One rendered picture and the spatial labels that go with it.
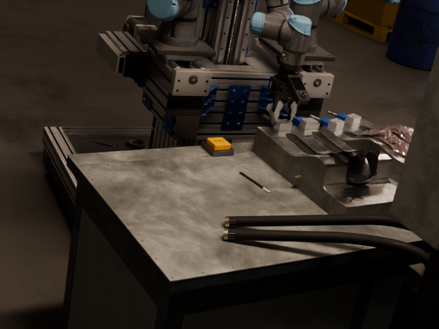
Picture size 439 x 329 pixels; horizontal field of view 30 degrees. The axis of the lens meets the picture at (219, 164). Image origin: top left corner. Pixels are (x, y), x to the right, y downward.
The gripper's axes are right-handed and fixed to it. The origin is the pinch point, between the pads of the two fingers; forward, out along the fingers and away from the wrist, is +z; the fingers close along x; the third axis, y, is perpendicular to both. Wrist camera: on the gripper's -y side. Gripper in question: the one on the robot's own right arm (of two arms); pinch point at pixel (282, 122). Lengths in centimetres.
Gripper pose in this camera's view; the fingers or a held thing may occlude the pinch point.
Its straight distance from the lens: 273.4
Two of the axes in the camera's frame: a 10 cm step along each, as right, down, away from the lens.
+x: -8.5, 0.7, -5.1
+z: -1.7, 9.0, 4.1
